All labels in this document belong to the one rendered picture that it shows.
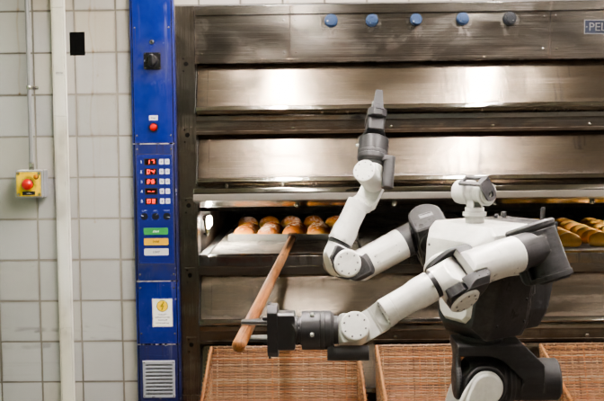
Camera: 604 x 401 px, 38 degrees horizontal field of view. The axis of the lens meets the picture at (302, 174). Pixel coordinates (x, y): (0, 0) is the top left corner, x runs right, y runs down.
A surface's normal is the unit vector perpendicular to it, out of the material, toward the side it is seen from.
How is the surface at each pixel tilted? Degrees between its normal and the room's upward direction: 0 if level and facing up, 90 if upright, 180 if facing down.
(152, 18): 90
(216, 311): 70
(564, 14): 90
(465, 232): 45
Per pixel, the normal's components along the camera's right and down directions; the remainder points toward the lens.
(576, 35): -0.04, 0.07
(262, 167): -0.02, -0.29
